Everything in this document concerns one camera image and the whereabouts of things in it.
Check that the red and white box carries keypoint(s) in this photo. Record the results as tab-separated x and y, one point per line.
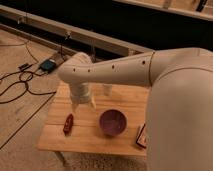
141	137

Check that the purple ceramic bowl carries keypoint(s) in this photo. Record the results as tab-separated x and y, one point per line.
112	122

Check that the translucent plastic cup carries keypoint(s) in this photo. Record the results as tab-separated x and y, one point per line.
107	89

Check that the black plug strip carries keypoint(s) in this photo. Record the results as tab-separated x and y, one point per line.
24	66

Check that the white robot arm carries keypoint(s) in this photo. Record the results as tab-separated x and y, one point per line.
179	112

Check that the blue power adapter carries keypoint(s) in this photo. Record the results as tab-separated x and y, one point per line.
47	65

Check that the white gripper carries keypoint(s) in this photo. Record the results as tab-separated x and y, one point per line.
80	94

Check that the wooden table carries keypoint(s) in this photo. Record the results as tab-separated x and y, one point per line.
86	135

